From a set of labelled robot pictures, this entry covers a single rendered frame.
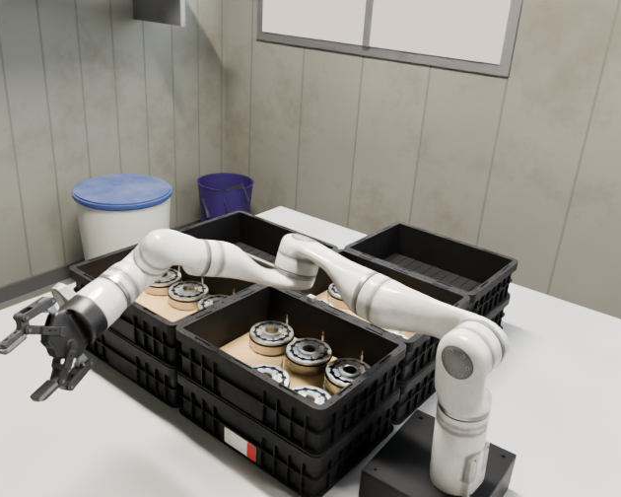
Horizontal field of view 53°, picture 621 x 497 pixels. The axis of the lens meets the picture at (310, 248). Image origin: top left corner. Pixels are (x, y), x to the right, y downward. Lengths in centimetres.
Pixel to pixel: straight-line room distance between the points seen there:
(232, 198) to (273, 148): 46
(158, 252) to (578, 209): 234
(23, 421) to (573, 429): 123
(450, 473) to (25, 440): 87
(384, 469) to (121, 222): 210
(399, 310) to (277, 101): 285
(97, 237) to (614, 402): 233
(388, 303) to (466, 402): 22
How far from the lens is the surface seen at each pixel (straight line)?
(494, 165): 320
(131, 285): 107
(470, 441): 115
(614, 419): 169
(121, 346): 154
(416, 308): 113
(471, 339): 104
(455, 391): 109
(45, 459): 142
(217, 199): 371
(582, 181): 309
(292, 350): 139
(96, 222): 311
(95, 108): 354
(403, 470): 127
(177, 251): 112
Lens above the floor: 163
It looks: 24 degrees down
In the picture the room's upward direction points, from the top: 4 degrees clockwise
